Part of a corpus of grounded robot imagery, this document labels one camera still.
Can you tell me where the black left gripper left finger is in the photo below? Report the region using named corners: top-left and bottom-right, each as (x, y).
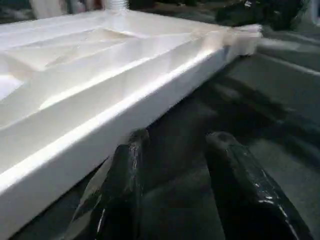
top-left (72, 128), bottom-right (151, 240)

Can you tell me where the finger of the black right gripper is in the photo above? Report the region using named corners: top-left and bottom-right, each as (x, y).
top-left (215, 2), bottom-right (266, 27)
top-left (267, 0), bottom-right (308, 30)

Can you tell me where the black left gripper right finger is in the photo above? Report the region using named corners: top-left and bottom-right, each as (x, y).
top-left (205, 131), bottom-right (313, 240)

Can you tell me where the white plastic table leg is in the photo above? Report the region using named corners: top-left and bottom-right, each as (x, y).
top-left (107, 0), bottom-right (130, 12)

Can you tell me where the white plastic table top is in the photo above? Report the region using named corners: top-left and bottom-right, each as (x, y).
top-left (0, 9), bottom-right (263, 236)

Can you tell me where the black table mat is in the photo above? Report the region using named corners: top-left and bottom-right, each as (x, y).
top-left (10, 15), bottom-right (320, 240)

